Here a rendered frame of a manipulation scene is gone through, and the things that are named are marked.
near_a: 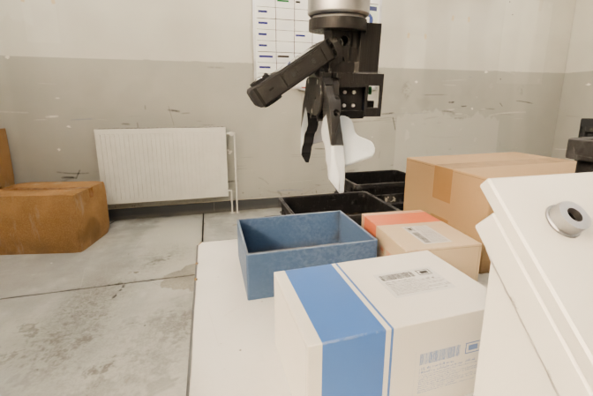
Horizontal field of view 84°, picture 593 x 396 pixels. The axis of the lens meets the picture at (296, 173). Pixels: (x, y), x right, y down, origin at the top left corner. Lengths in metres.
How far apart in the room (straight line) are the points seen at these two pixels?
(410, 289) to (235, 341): 0.21
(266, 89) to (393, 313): 0.27
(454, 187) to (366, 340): 0.40
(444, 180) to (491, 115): 3.61
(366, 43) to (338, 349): 0.34
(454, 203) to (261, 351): 0.41
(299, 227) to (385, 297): 0.32
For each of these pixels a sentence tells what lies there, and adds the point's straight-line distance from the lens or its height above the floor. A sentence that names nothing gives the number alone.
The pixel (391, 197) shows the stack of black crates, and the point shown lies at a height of 0.52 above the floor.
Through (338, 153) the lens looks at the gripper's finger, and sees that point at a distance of 0.38.
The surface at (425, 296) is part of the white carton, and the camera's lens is 0.36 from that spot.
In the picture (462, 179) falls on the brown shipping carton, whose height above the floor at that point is 0.85.
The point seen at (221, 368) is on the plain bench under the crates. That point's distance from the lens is 0.41.
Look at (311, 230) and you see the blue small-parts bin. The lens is 0.64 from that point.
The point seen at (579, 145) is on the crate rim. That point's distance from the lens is 0.52.
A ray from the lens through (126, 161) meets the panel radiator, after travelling 3.00.
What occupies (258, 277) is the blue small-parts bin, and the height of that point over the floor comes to 0.73.
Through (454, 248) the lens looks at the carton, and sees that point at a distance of 0.53.
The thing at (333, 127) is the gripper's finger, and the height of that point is 0.95.
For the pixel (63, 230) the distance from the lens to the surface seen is 2.68.
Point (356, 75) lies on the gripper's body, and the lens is 0.42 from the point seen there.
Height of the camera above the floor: 0.97
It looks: 12 degrees down
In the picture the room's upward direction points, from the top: straight up
